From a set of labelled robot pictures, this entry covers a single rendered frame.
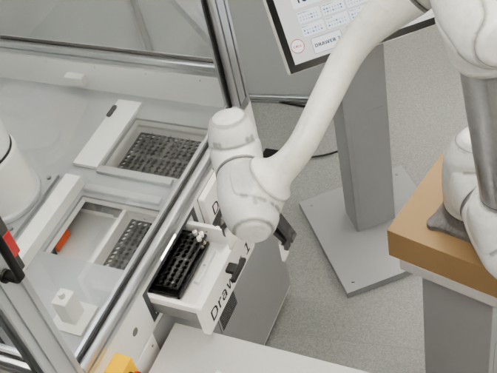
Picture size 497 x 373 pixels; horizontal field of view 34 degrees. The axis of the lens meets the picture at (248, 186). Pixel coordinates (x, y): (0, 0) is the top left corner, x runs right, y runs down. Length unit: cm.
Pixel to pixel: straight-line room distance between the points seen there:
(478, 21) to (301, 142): 40
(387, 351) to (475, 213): 120
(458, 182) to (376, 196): 118
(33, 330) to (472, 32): 96
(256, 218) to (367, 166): 145
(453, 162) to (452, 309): 52
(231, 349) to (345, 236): 121
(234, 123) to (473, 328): 99
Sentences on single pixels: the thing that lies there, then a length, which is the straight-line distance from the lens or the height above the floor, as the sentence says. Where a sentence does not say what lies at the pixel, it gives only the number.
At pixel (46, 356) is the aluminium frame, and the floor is 113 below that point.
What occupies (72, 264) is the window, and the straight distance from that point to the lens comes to 171.
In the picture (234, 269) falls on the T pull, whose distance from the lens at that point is 196.
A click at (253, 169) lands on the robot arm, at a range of 151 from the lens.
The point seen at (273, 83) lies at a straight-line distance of 374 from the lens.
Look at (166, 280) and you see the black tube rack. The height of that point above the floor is 90.
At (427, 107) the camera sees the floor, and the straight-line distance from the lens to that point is 367.
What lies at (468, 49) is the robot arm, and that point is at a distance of 133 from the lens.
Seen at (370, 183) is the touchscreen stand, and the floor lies 28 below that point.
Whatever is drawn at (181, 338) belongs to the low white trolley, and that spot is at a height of 76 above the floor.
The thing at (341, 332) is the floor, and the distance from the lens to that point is 291.
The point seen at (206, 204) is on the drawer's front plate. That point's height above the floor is 90.
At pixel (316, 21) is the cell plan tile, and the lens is 241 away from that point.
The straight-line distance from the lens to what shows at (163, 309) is 200.
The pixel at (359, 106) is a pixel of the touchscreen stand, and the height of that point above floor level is 65.
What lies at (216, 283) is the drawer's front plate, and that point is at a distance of 193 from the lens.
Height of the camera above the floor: 242
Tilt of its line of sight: 45 degrees down
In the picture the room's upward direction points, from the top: 14 degrees counter-clockwise
